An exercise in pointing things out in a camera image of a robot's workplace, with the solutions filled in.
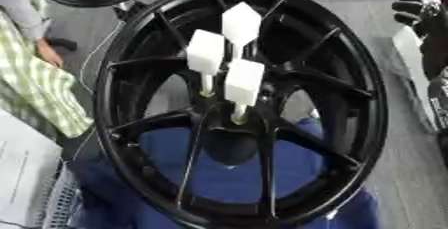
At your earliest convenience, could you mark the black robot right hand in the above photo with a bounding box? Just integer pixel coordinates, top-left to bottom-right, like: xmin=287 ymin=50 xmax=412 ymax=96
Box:
xmin=390 ymin=0 xmax=448 ymax=81

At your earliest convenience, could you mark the white flat panel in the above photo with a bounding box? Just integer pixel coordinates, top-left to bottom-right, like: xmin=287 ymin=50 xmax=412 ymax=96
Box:
xmin=392 ymin=25 xmax=441 ymax=135

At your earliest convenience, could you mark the white paper sheet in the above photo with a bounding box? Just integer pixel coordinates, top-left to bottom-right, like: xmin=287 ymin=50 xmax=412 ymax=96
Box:
xmin=0 ymin=108 xmax=65 ymax=229

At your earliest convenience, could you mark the white pierced basket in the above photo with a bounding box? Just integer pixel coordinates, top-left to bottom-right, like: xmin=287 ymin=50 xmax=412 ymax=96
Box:
xmin=38 ymin=164 xmax=84 ymax=229

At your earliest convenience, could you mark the person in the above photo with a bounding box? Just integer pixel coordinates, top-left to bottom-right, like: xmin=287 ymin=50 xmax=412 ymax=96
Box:
xmin=0 ymin=0 xmax=97 ymax=139

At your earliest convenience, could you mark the small black object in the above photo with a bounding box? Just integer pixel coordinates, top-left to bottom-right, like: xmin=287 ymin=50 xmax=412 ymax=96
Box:
xmin=45 ymin=37 xmax=79 ymax=52

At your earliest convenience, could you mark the person's hand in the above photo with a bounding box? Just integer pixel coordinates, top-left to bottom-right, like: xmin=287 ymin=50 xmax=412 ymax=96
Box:
xmin=33 ymin=37 xmax=65 ymax=69

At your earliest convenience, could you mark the thin white cable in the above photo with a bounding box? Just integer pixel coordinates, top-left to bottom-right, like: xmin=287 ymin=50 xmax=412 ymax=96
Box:
xmin=77 ymin=19 xmax=128 ymax=96

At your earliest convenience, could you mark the black spoked wheel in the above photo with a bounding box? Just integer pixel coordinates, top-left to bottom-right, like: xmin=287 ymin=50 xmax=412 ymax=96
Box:
xmin=92 ymin=0 xmax=391 ymax=229

